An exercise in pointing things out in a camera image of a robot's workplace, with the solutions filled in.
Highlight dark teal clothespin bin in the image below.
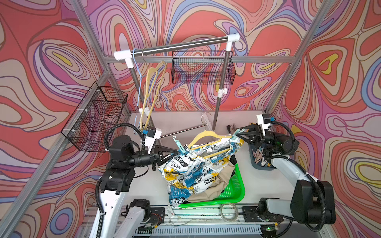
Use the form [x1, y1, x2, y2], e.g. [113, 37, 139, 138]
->
[249, 145, 275, 171]

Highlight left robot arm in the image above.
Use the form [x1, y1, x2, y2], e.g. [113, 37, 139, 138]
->
[90, 123, 179, 238]

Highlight clothes rack with steel bar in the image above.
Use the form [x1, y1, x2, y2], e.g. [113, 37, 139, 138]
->
[114, 33, 240, 131]

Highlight green clothespin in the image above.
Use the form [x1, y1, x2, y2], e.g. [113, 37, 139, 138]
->
[231, 128, 246, 140]
[172, 136, 187, 155]

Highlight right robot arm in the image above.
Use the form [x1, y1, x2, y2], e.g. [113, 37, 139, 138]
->
[235, 122, 336, 232]

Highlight black wire basket back wall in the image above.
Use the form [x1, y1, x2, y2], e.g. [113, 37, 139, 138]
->
[171, 50, 236, 86]

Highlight black wire basket left wall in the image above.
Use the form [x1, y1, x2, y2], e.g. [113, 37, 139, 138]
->
[61, 82, 128, 152]

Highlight light blue wire hanger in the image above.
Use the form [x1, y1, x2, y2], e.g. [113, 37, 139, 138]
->
[133, 48, 142, 126]

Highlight yellow hanger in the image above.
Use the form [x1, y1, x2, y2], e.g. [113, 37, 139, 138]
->
[140, 60, 167, 131]
[187, 112, 231, 150]

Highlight black wire basket wall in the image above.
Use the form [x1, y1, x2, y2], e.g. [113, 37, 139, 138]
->
[171, 50, 236, 86]
[61, 82, 128, 152]

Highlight beige shorts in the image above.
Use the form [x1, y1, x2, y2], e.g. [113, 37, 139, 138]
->
[186, 162, 235, 203]

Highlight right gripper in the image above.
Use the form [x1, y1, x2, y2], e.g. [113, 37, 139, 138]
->
[235, 123, 285, 149]

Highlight printed white blue yellow shorts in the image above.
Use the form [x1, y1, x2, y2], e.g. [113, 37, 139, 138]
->
[158, 138, 244, 207]

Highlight yellow hanger front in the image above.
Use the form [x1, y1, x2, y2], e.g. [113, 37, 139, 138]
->
[187, 112, 231, 150]

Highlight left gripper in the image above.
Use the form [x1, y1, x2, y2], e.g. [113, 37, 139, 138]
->
[125, 146, 177, 174]

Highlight green plastic basket tray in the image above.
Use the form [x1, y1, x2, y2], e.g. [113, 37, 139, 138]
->
[179, 164, 246, 208]

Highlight clear tape roll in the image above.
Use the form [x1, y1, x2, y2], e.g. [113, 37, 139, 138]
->
[219, 203, 239, 223]

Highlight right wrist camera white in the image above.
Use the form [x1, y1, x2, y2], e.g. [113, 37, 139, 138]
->
[257, 114, 274, 132]

